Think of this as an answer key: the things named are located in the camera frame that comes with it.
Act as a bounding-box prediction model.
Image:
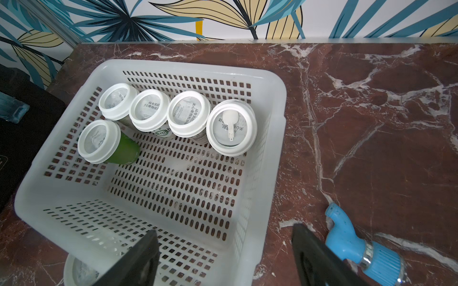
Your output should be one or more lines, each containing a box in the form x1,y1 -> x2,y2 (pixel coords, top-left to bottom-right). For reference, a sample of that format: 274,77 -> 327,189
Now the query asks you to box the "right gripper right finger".
291,224 -> 367,286

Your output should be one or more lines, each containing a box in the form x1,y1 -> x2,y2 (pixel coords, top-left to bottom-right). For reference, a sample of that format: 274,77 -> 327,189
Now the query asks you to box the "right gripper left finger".
94,230 -> 161,286

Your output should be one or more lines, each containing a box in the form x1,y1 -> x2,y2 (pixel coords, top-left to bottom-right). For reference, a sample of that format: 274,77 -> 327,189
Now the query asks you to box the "white yogurt cup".
129,89 -> 172,138
63,255 -> 100,286
206,100 -> 257,157
78,120 -> 140,164
167,91 -> 212,145
99,83 -> 139,130

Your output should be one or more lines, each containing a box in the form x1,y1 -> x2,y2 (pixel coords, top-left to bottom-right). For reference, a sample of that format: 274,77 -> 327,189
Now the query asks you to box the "white plastic basket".
14,60 -> 287,286

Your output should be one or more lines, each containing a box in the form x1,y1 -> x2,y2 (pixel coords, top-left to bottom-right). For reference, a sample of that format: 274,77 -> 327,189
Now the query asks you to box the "black toolbox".
1,65 -> 66,209

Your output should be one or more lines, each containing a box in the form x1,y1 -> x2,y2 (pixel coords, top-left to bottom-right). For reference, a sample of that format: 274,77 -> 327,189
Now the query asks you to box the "left aluminium corner post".
19,0 -> 82,48

